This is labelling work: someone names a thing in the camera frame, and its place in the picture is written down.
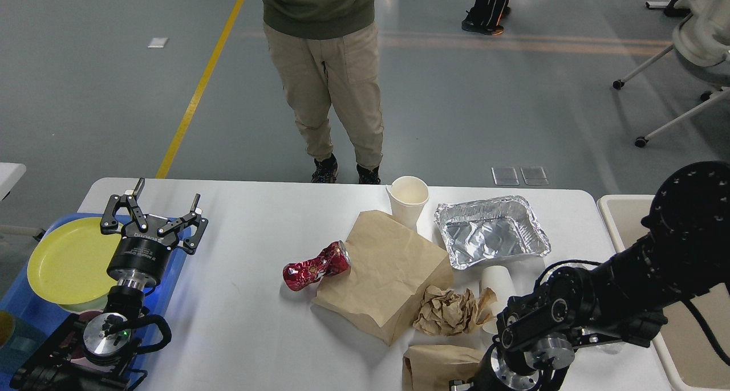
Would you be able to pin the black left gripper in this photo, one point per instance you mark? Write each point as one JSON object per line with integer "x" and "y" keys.
{"x": 142, "y": 254}

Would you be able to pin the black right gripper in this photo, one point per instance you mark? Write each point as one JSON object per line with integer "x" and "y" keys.
{"x": 494, "y": 374}

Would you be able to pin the small brown paper bag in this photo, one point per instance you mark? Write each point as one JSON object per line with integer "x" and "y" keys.
{"x": 431, "y": 367}

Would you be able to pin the yellow plastic plate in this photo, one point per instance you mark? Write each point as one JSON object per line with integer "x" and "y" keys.
{"x": 69, "y": 266}

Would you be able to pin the large brown paper bag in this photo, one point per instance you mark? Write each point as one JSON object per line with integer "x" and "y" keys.
{"x": 391, "y": 266}

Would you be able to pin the dark teal mug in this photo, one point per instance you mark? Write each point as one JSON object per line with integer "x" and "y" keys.
{"x": 19, "y": 341}

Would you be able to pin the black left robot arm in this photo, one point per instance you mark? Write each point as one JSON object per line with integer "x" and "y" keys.
{"x": 98, "y": 353}

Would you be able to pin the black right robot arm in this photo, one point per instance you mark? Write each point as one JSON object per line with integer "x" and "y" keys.
{"x": 683, "y": 255}

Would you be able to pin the crumpled brown paper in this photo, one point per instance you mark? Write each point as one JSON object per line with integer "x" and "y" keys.
{"x": 448, "y": 313}

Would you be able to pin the pale green plate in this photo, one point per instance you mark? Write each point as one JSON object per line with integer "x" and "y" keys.
{"x": 97, "y": 304}

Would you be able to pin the lying white paper cup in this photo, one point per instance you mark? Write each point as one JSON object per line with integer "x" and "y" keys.
{"x": 500, "y": 282}

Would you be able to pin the crumpled clear plastic wrap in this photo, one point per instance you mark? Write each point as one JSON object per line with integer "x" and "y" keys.
{"x": 604, "y": 345}

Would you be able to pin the aluminium foil tray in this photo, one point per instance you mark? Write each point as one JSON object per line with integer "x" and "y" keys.
{"x": 492, "y": 231}

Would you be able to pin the white side table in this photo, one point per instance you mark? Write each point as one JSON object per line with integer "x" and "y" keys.
{"x": 11, "y": 173}

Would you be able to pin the crushed red soda can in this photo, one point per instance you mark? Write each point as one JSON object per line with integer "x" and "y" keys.
{"x": 331, "y": 261}

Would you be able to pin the beige plastic bin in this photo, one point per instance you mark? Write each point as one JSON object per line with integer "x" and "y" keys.
{"x": 688, "y": 360}

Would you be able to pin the upright white paper cup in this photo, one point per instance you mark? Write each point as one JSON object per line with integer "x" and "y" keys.
{"x": 408, "y": 195}

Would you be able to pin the person in green sweater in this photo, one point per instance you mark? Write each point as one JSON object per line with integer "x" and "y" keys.
{"x": 326, "y": 54}

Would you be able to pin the office chair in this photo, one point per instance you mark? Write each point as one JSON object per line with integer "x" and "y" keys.
{"x": 678, "y": 90}

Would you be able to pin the person in dark clothes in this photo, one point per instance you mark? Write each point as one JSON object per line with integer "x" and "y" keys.
{"x": 484, "y": 17}

